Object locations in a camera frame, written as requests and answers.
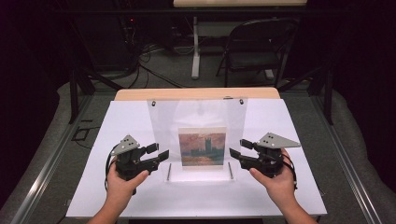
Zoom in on white board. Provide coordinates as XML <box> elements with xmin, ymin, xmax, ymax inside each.
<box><xmin>65</xmin><ymin>98</ymin><xmax>329</xmax><ymax>219</ymax></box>

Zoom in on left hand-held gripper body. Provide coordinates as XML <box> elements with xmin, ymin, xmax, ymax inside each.
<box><xmin>110</xmin><ymin>133</ymin><xmax>154</xmax><ymax>182</ymax></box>

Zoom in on white desk leg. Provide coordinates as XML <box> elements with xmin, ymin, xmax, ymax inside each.
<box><xmin>191</xmin><ymin>16</ymin><xmax>202</xmax><ymax>80</ymax></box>

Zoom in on black metal stand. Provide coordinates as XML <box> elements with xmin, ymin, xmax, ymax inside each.
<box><xmin>68</xmin><ymin>65</ymin><xmax>124</xmax><ymax>125</ymax></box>
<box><xmin>277</xmin><ymin>64</ymin><xmax>334</xmax><ymax>126</ymax></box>

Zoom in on person's right hand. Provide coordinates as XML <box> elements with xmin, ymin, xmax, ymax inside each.
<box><xmin>248</xmin><ymin>147</ymin><xmax>297</xmax><ymax>207</ymax></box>

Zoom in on black folding chair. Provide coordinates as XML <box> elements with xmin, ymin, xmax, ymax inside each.
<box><xmin>215</xmin><ymin>17</ymin><xmax>301</xmax><ymax>89</ymax></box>

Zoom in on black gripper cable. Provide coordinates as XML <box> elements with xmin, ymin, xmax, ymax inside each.
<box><xmin>104</xmin><ymin>149</ymin><xmax>120</xmax><ymax>191</ymax></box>
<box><xmin>280</xmin><ymin>152</ymin><xmax>299</xmax><ymax>190</ymax></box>

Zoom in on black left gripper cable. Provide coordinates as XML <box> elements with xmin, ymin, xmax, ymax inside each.
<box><xmin>104</xmin><ymin>149</ymin><xmax>120</xmax><ymax>191</ymax></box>

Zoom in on light wooden desk top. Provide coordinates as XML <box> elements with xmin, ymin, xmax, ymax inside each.
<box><xmin>172</xmin><ymin>0</ymin><xmax>309</xmax><ymax>8</ymax></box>

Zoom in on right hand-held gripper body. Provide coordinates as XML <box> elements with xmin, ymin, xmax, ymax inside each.
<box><xmin>247</xmin><ymin>132</ymin><xmax>302</xmax><ymax>179</ymax></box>

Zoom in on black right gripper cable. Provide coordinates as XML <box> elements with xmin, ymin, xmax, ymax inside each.
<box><xmin>280</xmin><ymin>152</ymin><xmax>299</xmax><ymax>190</ymax></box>

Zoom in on wooden table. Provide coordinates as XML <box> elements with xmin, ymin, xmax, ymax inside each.
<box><xmin>113</xmin><ymin>87</ymin><xmax>281</xmax><ymax>102</ymax></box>

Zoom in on clear acrylic picture frame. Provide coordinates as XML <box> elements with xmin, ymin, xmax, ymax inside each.
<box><xmin>146</xmin><ymin>97</ymin><xmax>249</xmax><ymax>184</ymax></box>

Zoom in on black floor cables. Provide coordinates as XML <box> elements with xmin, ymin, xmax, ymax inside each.
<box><xmin>123</xmin><ymin>42</ymin><xmax>185</xmax><ymax>90</ymax></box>

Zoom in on person's left hand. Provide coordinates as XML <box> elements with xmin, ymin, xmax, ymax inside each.
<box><xmin>105</xmin><ymin>158</ymin><xmax>150</xmax><ymax>204</ymax></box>

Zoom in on aluminium rail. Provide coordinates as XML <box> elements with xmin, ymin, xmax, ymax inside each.
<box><xmin>310</xmin><ymin>92</ymin><xmax>385</xmax><ymax>224</ymax></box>
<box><xmin>9</xmin><ymin>94</ymin><xmax>94</xmax><ymax>224</ymax></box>

